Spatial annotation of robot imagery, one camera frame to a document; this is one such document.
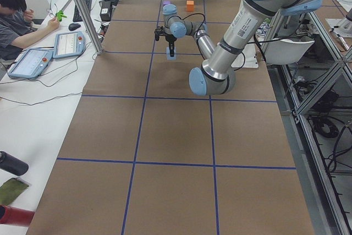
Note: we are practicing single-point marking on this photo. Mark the red bottle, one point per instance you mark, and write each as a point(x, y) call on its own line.
point(15, 216)

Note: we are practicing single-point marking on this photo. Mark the far blue teach pendant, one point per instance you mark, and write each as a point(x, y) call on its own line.
point(68, 44)

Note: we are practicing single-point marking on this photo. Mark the black computer mouse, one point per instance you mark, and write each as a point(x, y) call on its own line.
point(73, 26)

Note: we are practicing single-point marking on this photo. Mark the brown paper table cover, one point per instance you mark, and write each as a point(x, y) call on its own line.
point(176, 136)

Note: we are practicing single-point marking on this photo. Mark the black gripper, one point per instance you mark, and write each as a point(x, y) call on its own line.
point(170, 39)

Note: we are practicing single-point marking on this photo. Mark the green plastic toy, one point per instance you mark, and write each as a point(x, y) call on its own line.
point(60, 15)

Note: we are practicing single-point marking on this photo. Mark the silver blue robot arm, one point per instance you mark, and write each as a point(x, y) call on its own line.
point(216, 75)

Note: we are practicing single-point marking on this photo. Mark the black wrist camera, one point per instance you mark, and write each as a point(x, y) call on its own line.
point(158, 32)

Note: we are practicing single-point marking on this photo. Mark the white plastic chair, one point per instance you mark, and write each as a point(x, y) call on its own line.
point(287, 51)

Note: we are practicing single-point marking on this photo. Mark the blue teach pendant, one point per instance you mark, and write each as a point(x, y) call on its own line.
point(68, 44)
point(31, 64)

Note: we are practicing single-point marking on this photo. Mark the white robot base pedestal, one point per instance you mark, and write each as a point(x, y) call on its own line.
point(247, 59)

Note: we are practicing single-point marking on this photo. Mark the aluminium side frame rail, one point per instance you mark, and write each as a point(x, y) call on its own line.
point(319, 90)

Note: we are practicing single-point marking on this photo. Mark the aluminium frame post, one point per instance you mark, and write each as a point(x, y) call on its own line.
point(85, 14)

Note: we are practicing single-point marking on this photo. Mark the green cloth pouch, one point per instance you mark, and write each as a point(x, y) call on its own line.
point(11, 189)

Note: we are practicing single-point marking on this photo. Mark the eyeglasses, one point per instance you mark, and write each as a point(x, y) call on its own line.
point(50, 10)

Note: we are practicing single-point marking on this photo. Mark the seated person in grey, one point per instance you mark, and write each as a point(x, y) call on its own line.
point(17, 33)

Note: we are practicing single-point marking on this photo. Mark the blue tape grid lines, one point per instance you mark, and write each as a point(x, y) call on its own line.
point(143, 103)

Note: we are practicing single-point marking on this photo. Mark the near blue teach pendant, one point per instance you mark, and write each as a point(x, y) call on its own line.
point(31, 64)

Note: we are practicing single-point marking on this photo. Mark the black water bottle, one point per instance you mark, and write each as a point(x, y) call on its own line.
point(13, 165)

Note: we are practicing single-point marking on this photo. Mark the light blue foam block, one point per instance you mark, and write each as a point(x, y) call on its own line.
point(168, 56)

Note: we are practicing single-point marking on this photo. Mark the black power adapter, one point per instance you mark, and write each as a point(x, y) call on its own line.
point(106, 11)

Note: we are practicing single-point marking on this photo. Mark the orange foam block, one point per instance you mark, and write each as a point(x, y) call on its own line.
point(189, 6)

